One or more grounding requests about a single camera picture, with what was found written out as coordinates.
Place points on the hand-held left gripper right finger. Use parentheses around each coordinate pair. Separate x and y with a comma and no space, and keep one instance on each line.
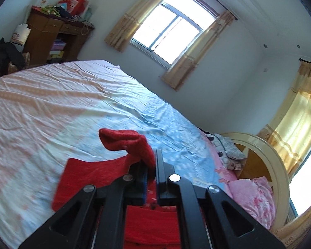
(160,171)

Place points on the cream and wood headboard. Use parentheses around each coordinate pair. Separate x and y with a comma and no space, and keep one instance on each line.
(272,155)

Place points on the pink fluffy blanket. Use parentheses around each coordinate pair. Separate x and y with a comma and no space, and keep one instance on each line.
(254,199)

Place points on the yellow patterned curtain panel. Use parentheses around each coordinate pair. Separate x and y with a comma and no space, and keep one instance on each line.
(295,124)
(300,225)

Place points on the sliding glass window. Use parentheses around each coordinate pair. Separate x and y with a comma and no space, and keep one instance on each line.
(171,26)

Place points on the red gift bag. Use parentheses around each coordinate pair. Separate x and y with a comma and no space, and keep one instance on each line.
(76,5)

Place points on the brown wooden desk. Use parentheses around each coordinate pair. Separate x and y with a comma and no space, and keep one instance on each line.
(41,36)

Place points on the black jacket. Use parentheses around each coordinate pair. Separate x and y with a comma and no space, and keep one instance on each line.
(5,57)

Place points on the green patterned cloth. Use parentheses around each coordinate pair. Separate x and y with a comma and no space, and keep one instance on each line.
(50,10)

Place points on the red knit sweater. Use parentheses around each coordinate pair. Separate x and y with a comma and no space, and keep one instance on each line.
(93,176)

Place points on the bed with polka-dot sheet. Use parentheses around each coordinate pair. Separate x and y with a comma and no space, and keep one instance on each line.
(67,103)

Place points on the grey patterned pillow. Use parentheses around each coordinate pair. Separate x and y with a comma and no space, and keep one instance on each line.
(229,147)

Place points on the large bright window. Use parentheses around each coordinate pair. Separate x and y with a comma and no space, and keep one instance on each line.
(305,186)

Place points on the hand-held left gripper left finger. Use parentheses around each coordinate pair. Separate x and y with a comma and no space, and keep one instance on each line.
(138,184)

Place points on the stack of colourful boxes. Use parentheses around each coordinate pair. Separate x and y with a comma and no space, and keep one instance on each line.
(57,50)

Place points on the beige window curtain panel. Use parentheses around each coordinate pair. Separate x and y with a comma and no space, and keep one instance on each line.
(197,54)
(134,15)

